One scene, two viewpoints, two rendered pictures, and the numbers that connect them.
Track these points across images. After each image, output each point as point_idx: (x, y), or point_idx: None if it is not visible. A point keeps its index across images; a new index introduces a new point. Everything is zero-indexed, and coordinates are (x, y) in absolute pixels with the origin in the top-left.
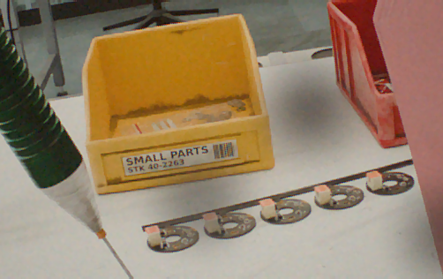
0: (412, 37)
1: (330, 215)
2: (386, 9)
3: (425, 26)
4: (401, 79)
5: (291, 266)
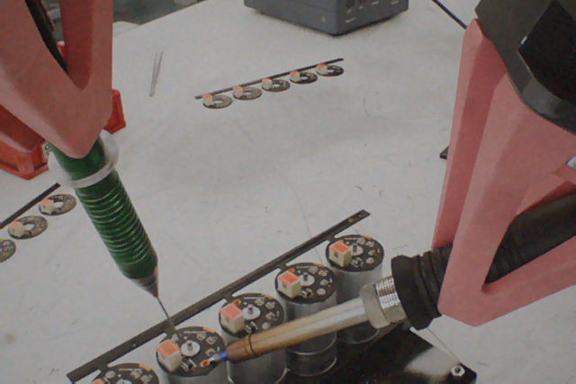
0: (536, 139)
1: (33, 242)
2: (525, 131)
3: (545, 135)
4: (514, 154)
5: (40, 288)
